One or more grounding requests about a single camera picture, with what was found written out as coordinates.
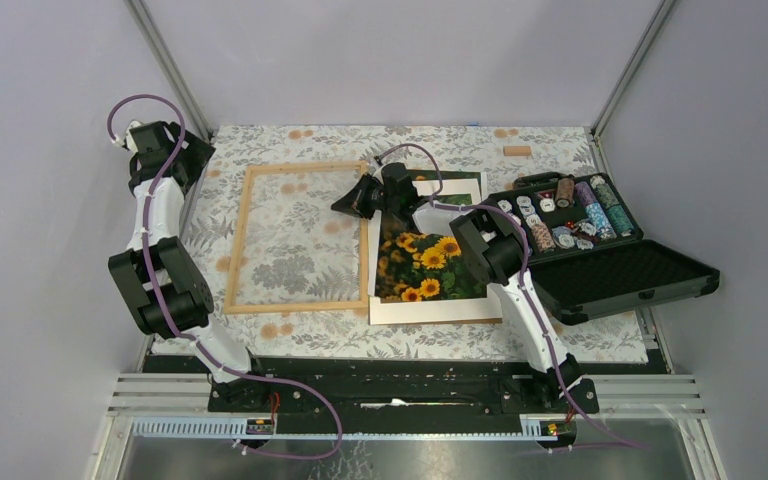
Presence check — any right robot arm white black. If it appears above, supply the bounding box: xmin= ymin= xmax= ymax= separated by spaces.
xmin=331 ymin=163 xmax=589 ymax=418

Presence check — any green chip stack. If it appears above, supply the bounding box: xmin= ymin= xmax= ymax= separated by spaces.
xmin=590 ymin=175 xmax=635 ymax=237

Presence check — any wooden picture frame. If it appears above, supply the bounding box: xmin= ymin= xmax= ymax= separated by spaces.
xmin=223 ymin=161 xmax=369 ymax=315

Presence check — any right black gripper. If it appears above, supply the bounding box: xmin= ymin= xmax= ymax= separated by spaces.
xmin=331 ymin=173 xmax=399 ymax=221

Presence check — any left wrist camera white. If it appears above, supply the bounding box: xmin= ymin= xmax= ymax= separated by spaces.
xmin=111 ymin=120 xmax=143 ymax=153

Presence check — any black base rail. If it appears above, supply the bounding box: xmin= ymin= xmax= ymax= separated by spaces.
xmin=208 ymin=357 xmax=599 ymax=433

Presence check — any purple chip stack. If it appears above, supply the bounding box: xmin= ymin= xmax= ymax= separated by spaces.
xmin=574 ymin=181 xmax=598 ymax=207

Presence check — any sunflower photo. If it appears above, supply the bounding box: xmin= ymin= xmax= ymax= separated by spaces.
xmin=374 ymin=193 xmax=490 ymax=303

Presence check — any blue chip stack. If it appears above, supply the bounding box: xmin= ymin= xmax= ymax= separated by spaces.
xmin=585 ymin=202 xmax=617 ymax=240

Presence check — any black poker chip case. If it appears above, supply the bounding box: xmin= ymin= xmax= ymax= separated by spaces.
xmin=489 ymin=172 xmax=721 ymax=325

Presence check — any small wooden block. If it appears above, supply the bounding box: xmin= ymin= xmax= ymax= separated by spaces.
xmin=503 ymin=145 xmax=532 ymax=157

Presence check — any brown chip stack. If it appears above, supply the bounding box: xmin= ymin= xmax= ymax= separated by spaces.
xmin=554 ymin=177 xmax=575 ymax=209

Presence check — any dark green photo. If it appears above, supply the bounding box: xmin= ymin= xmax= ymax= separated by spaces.
xmin=408 ymin=169 xmax=482 ymax=182

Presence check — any white mat board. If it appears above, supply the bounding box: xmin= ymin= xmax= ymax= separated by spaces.
xmin=366 ymin=172 xmax=505 ymax=327

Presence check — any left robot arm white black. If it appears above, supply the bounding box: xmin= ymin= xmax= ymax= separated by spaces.
xmin=108 ymin=121 xmax=276 ymax=411

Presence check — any grey slotted cable duct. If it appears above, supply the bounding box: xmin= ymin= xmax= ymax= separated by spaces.
xmin=132 ymin=417 xmax=559 ymax=443

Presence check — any floral tablecloth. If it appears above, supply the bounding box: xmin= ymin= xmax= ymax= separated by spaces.
xmin=150 ymin=125 xmax=650 ymax=364

